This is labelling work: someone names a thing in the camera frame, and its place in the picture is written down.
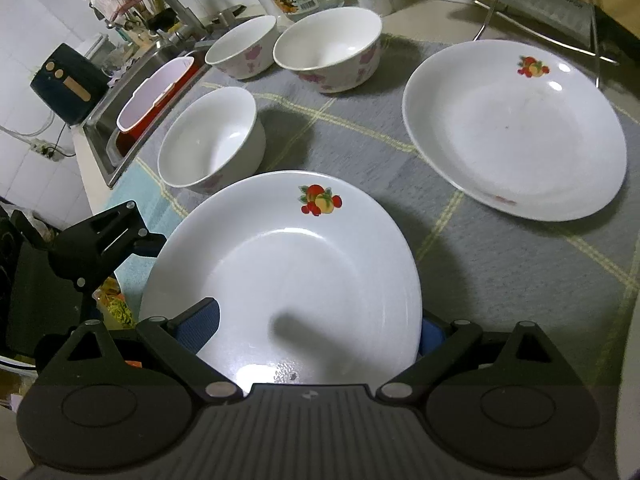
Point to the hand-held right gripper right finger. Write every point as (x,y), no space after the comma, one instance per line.
(431,337)

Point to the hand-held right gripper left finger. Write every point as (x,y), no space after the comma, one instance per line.
(197,327)

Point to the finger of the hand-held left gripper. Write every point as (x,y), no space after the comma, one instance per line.
(100,245)

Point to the white plate fruit print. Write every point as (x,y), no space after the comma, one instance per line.
(300,270)
(510,130)

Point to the medium white floral bowl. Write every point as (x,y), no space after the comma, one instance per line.
(210,135)

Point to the small white floral bowl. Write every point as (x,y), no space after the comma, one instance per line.
(240,45)

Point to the large white floral bowl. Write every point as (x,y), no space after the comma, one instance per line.
(325,45)

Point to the bag of green vegetables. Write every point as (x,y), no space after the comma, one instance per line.
(117,307)

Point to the white power strip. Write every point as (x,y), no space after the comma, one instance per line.
(42,149)

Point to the stainless steel sink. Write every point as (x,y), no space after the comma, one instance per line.
(100,130)

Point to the white plastic tub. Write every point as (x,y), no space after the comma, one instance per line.
(150,95)

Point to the dark kitchen appliance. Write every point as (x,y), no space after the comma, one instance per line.
(65,90)

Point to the red plastic basin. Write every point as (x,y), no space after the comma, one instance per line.
(177,91)

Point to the grey plaid mat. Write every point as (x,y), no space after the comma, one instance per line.
(360,125)

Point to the steel cleaver knife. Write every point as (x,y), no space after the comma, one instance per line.
(540,5)

